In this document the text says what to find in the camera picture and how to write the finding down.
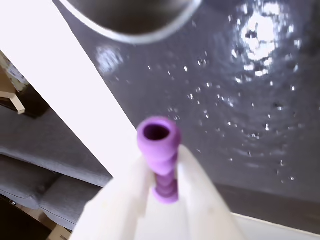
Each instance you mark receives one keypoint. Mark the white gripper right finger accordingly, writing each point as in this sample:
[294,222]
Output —
[207,200]

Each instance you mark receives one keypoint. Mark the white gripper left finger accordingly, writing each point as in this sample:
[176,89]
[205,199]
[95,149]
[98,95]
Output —
[112,207]

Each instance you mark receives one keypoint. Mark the purple ribbed pen grip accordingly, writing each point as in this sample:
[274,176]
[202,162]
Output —
[160,150]

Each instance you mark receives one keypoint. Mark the grey fabric sofa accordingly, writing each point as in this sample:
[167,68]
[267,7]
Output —
[50,155]

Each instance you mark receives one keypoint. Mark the black glossy mat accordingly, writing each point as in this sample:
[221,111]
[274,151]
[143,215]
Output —
[225,112]

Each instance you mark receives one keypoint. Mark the cream wooden side table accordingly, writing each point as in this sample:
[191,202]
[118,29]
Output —
[11,97]

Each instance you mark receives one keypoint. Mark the grey steel-lined mug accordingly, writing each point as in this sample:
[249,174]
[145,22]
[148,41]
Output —
[125,17]

